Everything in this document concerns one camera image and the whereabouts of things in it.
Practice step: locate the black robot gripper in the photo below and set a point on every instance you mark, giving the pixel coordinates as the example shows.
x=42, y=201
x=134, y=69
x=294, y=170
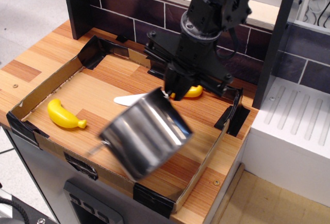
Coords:
x=190, y=59

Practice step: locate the stainless steel pot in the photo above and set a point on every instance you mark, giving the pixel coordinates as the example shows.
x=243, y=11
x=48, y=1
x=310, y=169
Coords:
x=145, y=135

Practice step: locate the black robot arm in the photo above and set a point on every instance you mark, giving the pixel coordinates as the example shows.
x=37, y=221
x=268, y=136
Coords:
x=212, y=16

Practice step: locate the cardboard fence with black tape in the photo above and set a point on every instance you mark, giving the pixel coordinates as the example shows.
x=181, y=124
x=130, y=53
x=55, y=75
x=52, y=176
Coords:
x=85, y=78

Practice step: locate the yellow toy banana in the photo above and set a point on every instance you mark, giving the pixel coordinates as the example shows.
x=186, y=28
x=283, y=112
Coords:
x=63, y=117

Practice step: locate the white toy sink drainboard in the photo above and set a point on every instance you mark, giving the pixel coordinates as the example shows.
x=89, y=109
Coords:
x=288, y=143

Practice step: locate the yellow handled toy knife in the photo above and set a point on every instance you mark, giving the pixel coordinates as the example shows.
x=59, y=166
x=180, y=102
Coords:
x=129, y=100

